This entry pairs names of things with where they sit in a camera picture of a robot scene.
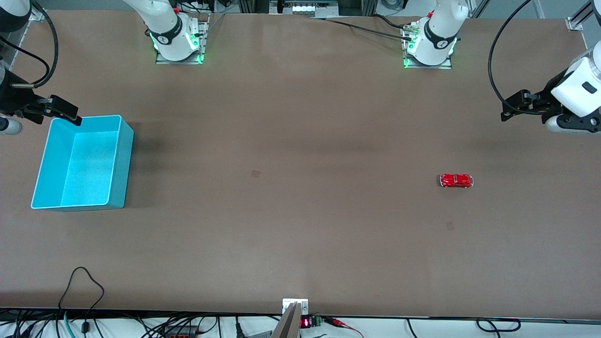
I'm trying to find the thin black looped cable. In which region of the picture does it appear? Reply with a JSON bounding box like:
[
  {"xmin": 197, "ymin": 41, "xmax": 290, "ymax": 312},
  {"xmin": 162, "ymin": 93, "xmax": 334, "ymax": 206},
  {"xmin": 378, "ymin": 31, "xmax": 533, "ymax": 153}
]
[{"xmin": 57, "ymin": 266, "xmax": 105, "ymax": 334}]

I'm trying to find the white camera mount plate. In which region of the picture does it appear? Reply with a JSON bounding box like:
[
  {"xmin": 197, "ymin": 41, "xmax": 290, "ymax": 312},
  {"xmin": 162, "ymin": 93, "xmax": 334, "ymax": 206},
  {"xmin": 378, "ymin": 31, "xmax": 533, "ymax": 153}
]
[{"xmin": 282, "ymin": 299, "xmax": 309, "ymax": 315}]

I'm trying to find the blue plastic box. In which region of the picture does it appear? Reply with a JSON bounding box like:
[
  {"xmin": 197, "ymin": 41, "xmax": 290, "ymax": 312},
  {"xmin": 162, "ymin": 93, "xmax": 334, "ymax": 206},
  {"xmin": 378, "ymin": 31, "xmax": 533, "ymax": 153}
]
[{"xmin": 31, "ymin": 115, "xmax": 135, "ymax": 210}]

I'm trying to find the grey aluminium camera bar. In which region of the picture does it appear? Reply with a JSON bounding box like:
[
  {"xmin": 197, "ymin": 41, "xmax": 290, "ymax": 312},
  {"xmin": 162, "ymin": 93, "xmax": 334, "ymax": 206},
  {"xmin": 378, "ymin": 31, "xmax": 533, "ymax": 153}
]
[{"xmin": 271, "ymin": 303, "xmax": 301, "ymax": 338}]

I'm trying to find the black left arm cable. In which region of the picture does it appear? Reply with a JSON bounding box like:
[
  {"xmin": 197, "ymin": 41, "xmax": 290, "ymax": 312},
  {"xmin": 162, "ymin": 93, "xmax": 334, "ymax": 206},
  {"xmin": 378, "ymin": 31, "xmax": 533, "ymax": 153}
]
[{"xmin": 488, "ymin": 0, "xmax": 559, "ymax": 115}]

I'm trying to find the black cable across table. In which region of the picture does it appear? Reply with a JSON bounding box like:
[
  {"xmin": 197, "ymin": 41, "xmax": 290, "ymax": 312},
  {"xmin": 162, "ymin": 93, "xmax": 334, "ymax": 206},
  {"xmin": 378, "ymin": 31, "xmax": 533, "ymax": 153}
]
[{"xmin": 312, "ymin": 15, "xmax": 415, "ymax": 39}]

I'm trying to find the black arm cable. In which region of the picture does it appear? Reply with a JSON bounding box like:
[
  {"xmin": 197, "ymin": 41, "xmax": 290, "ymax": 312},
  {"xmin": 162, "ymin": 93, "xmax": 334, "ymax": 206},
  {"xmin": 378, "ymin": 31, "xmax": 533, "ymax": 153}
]
[
  {"xmin": 0, "ymin": 0, "xmax": 59, "ymax": 90},
  {"xmin": 488, "ymin": 0, "xmax": 559, "ymax": 115}
]

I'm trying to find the black coiled cable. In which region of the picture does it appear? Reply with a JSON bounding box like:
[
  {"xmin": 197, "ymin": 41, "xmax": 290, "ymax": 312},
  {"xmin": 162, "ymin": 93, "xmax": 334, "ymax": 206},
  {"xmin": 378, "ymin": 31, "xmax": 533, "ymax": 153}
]
[{"xmin": 476, "ymin": 318, "xmax": 522, "ymax": 332}]

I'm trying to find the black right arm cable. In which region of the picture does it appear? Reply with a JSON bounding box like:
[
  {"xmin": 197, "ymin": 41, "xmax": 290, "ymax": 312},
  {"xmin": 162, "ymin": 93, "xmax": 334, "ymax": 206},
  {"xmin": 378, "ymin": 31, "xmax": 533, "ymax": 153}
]
[{"xmin": 0, "ymin": 0, "xmax": 59, "ymax": 90}]

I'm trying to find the red beetle toy car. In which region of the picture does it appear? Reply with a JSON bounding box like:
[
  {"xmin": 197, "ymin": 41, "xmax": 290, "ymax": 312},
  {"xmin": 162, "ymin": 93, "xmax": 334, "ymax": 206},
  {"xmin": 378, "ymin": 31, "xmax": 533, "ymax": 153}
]
[{"xmin": 439, "ymin": 173, "xmax": 474, "ymax": 189}]

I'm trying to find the black metal rack frame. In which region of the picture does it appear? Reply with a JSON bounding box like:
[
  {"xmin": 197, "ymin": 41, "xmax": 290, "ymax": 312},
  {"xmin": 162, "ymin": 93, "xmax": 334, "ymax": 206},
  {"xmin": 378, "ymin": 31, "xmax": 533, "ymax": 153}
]
[{"xmin": 237, "ymin": 0, "xmax": 378, "ymax": 18}]

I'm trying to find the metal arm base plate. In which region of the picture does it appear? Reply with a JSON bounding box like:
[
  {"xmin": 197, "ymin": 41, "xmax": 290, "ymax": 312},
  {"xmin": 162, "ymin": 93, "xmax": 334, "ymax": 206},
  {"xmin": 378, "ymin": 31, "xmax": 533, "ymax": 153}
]
[
  {"xmin": 402, "ymin": 21, "xmax": 453, "ymax": 69},
  {"xmin": 156, "ymin": 14, "xmax": 209, "ymax": 65}
]

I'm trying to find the red clip lead cable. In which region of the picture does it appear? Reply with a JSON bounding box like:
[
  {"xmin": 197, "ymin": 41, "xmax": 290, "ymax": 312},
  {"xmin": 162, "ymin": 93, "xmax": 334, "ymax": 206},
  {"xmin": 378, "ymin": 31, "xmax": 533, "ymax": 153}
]
[{"xmin": 323, "ymin": 316, "xmax": 365, "ymax": 338}]

